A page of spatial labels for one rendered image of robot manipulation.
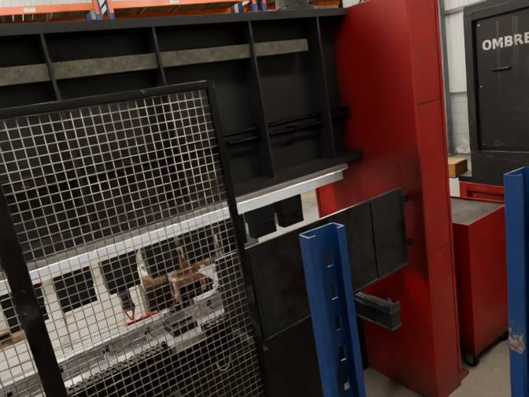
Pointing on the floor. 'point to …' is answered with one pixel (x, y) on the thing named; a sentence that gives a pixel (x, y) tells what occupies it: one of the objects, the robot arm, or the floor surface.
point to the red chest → (479, 273)
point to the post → (28, 305)
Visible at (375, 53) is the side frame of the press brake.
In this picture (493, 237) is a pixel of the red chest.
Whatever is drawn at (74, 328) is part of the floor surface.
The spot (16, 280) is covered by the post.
